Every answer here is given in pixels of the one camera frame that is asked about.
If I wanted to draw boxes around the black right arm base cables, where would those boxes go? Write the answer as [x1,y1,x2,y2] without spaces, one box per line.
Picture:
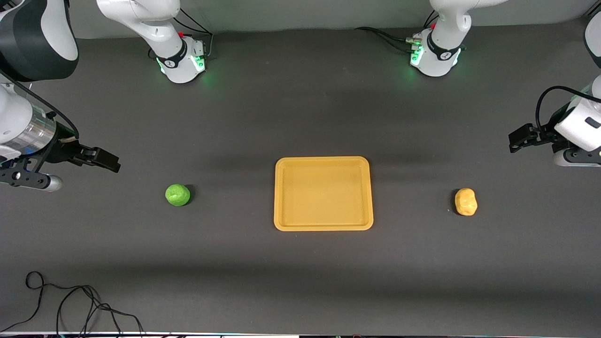
[148,7,216,61]

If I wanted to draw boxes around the yellow plastic tray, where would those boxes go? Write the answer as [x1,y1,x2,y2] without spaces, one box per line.
[274,156,374,232]

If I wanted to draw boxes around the yellow potato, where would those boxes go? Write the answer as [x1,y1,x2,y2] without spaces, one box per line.
[454,188,478,217]

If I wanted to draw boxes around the black arm base cables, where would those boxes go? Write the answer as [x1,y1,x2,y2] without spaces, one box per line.
[354,9,439,53]
[148,7,216,61]

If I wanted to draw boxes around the black left arm base cables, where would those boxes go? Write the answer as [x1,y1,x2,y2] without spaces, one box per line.
[354,9,439,53]

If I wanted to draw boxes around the green apple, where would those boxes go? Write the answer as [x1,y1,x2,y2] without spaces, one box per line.
[165,184,191,207]

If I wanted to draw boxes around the loose black cable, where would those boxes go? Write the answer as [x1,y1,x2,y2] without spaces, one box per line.
[0,271,145,338]

